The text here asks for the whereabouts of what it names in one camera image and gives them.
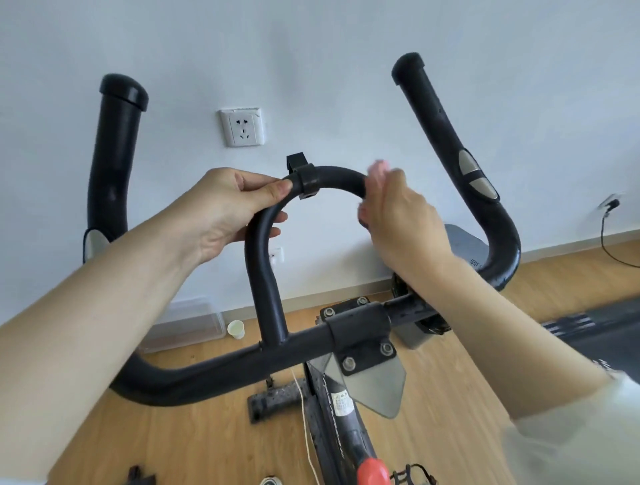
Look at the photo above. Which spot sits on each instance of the person's right hand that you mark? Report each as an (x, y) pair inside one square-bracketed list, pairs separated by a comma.
[(405, 225)]

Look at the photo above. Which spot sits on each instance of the person's left hand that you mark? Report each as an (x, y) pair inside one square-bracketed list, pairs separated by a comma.
[(215, 215)]

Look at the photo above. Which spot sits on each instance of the person's left thumb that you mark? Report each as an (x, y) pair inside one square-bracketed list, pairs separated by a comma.
[(270, 191)]

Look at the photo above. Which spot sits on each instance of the person's right fingers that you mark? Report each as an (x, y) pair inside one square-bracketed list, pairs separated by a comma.
[(382, 195)]

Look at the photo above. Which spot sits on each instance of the pink cleaning cloth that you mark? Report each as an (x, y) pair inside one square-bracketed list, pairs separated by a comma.
[(378, 166)]

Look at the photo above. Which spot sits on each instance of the person's left forearm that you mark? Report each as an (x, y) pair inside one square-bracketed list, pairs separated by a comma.
[(100, 320)]

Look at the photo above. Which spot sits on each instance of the person's right forearm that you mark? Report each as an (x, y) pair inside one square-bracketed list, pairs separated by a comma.
[(500, 339)]

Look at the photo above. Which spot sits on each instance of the white paper cup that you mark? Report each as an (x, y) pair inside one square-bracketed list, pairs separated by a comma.
[(236, 330)]

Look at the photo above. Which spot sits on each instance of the clear plastic storage box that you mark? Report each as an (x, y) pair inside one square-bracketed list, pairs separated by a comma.
[(190, 325)]

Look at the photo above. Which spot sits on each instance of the grey plastic shield plate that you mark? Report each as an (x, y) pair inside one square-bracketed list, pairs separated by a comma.
[(380, 387)]

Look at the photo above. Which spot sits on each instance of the black bike base stabilizer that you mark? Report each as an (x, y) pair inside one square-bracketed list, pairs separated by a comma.
[(272, 402)]

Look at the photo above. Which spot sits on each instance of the red adjustment knob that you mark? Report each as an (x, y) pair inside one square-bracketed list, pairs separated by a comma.
[(374, 472)]

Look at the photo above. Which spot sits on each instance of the small round white object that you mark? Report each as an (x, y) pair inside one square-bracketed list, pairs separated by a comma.
[(270, 480)]

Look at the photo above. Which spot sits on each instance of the small black object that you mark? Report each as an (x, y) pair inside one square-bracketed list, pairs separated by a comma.
[(139, 475)]

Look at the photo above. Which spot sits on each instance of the white sleeve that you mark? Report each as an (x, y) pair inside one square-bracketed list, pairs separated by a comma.
[(580, 439)]

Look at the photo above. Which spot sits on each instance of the black clip-on holder bracket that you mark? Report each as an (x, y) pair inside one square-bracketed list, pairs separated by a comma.
[(306, 181)]

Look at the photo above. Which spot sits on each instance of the small white wall socket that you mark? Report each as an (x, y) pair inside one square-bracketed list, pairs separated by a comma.
[(276, 256)]

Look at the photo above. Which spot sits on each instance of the wall socket with black plug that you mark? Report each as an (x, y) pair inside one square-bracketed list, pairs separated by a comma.
[(612, 202)]

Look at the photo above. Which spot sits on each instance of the black exercise bike frame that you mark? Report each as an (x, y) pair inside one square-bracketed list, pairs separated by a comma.
[(335, 424)]

